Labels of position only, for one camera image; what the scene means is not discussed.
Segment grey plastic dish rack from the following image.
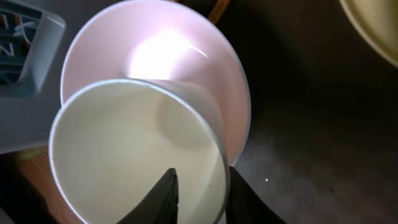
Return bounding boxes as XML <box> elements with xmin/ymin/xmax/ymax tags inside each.
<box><xmin>1</xmin><ymin>1</ymin><xmax>68</xmax><ymax>153</ymax></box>

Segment pink bowl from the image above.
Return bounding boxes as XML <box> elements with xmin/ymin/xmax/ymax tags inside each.
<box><xmin>60</xmin><ymin>1</ymin><xmax>251</xmax><ymax>164</ymax></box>

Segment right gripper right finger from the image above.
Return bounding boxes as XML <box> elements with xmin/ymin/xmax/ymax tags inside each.
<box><xmin>226</xmin><ymin>166</ymin><xmax>286</xmax><ymax>224</ymax></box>

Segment white paper cup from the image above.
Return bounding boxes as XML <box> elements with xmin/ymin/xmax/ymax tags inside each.
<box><xmin>49</xmin><ymin>78</ymin><xmax>229</xmax><ymax>223</ymax></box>

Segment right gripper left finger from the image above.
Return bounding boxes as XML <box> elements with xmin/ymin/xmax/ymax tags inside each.
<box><xmin>118</xmin><ymin>168</ymin><xmax>179</xmax><ymax>224</ymax></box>

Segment yellow plate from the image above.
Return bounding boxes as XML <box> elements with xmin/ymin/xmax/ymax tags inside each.
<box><xmin>340</xmin><ymin>0</ymin><xmax>397</xmax><ymax>67</ymax></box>

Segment dark brown serving tray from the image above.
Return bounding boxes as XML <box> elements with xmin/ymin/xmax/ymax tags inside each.
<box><xmin>0</xmin><ymin>0</ymin><xmax>398</xmax><ymax>224</ymax></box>

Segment wooden chopstick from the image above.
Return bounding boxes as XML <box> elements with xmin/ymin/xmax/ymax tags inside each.
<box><xmin>208</xmin><ymin>0</ymin><xmax>231</xmax><ymax>25</ymax></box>

